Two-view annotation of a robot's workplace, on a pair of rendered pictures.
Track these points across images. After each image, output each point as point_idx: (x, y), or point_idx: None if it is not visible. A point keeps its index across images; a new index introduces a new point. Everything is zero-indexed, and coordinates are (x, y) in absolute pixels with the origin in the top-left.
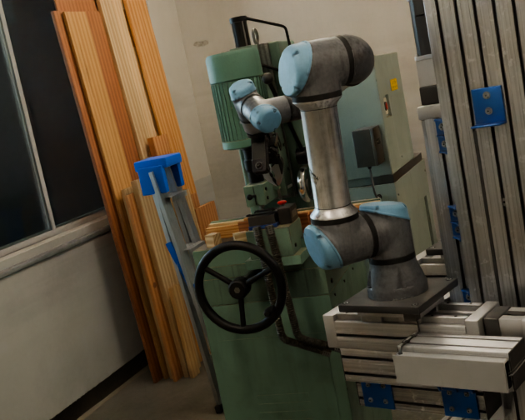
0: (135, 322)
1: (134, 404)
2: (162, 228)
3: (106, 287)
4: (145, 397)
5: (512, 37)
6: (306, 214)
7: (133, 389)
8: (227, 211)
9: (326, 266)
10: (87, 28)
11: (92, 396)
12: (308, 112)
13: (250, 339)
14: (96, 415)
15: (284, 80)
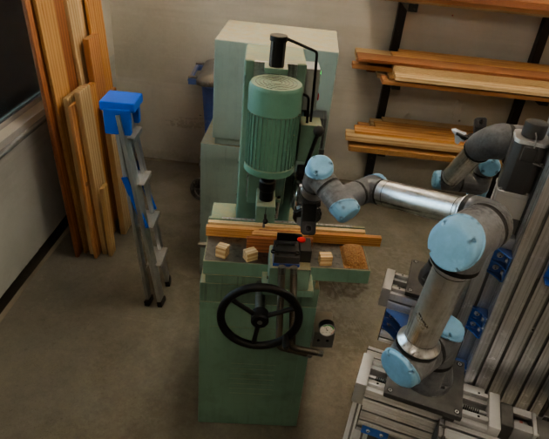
0: (57, 200)
1: (64, 282)
2: (95, 133)
3: (37, 177)
4: (72, 275)
5: None
6: (311, 242)
7: (57, 262)
8: (125, 88)
9: (403, 386)
10: None
11: (24, 273)
12: (449, 281)
13: (238, 327)
14: (30, 292)
15: (439, 250)
